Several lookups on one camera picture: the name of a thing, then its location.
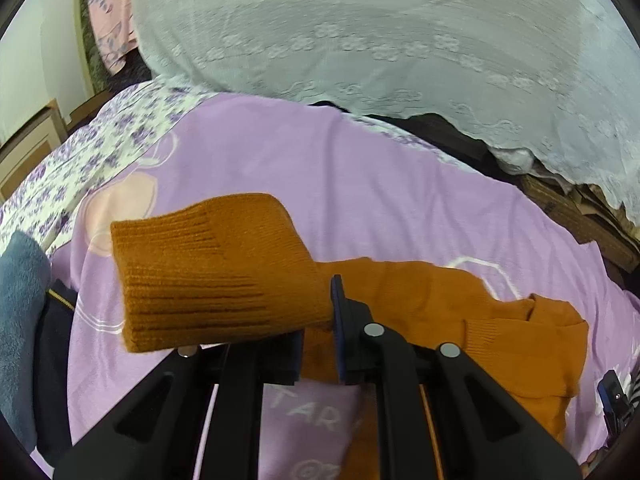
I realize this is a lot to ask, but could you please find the blue grey fleece cloth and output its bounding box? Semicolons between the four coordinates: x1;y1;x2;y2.
0;230;53;453

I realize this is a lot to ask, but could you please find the white lace cloth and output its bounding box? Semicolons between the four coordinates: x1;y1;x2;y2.
127;0;640;211

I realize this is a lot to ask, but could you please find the orange knit sweater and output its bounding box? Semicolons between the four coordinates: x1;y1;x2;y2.
110;192;590;480

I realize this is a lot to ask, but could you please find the dark cloth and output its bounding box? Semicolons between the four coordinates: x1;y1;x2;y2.
310;100;526;186

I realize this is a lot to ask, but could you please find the brown woven mat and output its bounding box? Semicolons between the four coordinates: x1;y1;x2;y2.
520;160;640;271

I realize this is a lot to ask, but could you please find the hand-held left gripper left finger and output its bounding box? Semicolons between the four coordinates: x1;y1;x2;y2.
53;329;306;480

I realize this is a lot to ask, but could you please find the pink floral cloth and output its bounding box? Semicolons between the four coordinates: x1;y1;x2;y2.
87;0;141;73

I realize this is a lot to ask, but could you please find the wooden furniture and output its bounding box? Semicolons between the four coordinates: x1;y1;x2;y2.
0;100;68;201

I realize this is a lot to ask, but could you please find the purple bed sheet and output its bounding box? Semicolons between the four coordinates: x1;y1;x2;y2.
50;95;640;480

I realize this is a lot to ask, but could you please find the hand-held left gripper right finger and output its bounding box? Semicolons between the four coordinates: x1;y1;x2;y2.
330;274;583;480

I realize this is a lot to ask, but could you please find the white purple floral sheet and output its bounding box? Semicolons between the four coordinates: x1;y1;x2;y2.
0;82;221;256

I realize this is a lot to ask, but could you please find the navy garment with zipper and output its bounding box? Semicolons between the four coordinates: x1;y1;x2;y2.
32;277;81;466

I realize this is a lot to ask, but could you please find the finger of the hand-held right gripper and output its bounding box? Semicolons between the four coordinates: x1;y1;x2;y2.
597;369;640;448

